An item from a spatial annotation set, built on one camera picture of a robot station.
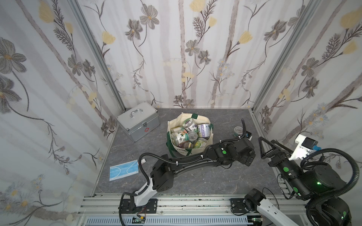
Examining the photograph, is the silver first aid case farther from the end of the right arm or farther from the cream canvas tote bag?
the end of the right arm

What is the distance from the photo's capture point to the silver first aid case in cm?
95

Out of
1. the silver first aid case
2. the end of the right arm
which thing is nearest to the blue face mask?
the silver first aid case
